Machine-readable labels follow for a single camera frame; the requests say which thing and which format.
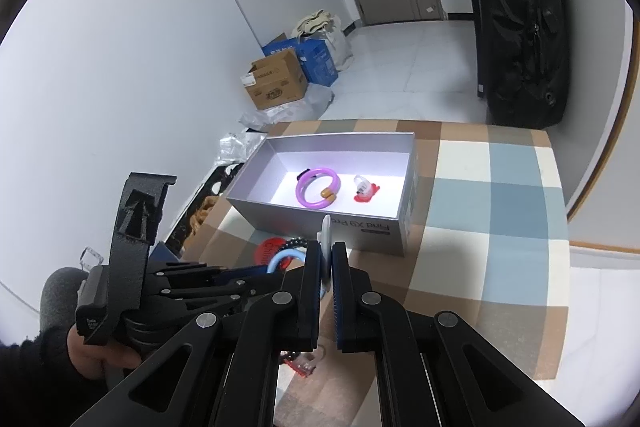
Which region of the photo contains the checked tablecloth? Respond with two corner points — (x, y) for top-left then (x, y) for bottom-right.
(182, 119), (571, 380)

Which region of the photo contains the light blue bracelet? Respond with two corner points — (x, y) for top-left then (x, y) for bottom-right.
(266, 247), (306, 275)

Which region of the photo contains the beige cloth bag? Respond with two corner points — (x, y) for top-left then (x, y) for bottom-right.
(292, 9), (343, 40)

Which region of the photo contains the person's left hand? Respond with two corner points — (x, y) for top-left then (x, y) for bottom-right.
(67, 322), (146, 380)

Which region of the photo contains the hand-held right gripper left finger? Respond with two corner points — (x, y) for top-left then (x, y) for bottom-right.
(70, 241), (323, 427)

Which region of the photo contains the red round badge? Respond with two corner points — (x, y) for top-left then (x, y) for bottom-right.
(254, 236), (291, 268)

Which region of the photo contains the grey cardboard box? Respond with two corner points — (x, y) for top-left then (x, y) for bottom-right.
(226, 132), (420, 257)

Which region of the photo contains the black bead bracelet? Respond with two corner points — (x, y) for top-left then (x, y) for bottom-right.
(277, 234), (308, 253)

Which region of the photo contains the brown cardboard carton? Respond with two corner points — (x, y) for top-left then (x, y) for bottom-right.
(244, 48), (308, 110)

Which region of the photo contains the small clear plastic case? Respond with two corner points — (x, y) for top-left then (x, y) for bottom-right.
(80, 247), (104, 270)

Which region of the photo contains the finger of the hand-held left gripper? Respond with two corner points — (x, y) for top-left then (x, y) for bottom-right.
(159, 286), (272, 314)
(149, 262), (292, 286)

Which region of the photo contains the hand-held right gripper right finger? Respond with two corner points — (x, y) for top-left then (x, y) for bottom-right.
(331, 241), (586, 427)

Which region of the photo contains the person's grey trouser leg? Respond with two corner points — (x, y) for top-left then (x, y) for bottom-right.
(40, 267), (92, 343)

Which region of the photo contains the purple bracelet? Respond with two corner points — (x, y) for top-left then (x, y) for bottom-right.
(295, 167), (342, 209)

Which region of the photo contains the blue cardboard carton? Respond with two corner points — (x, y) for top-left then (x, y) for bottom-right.
(262, 32), (340, 86)

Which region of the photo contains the silver plastic packaging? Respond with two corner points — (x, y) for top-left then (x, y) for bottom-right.
(218, 129), (268, 162)

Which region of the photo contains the person's left forearm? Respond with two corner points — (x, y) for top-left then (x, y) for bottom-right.
(0, 324), (83, 427)

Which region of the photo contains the small red white trinket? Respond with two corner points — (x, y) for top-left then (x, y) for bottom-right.
(350, 174), (383, 204)

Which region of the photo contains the small red clear clip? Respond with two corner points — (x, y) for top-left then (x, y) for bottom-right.
(281, 349), (323, 380)

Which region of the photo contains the black backpack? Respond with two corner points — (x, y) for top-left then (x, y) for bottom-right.
(475, 0), (571, 128)

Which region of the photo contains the white plastic bag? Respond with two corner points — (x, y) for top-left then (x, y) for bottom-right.
(320, 24), (353, 70)

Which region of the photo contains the blue shoe box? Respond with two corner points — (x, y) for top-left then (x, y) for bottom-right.
(150, 241), (183, 264)

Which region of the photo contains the white round badge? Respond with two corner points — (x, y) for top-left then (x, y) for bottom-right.
(316, 214), (335, 303)

